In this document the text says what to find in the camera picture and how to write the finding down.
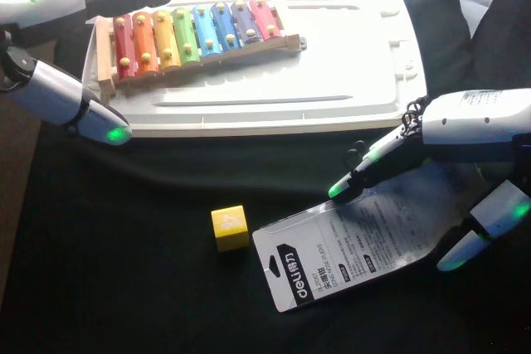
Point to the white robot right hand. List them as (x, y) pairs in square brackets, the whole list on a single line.
[(477, 126)]

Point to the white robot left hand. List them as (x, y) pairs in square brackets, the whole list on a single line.
[(41, 10)]

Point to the rainbow wooden toy xylophone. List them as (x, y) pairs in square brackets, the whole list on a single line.
[(186, 39)]

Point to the white plastic box lid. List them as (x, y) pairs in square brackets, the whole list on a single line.
[(332, 72)]

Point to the yellow wooden letter block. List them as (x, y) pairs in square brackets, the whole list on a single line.
[(230, 231)]

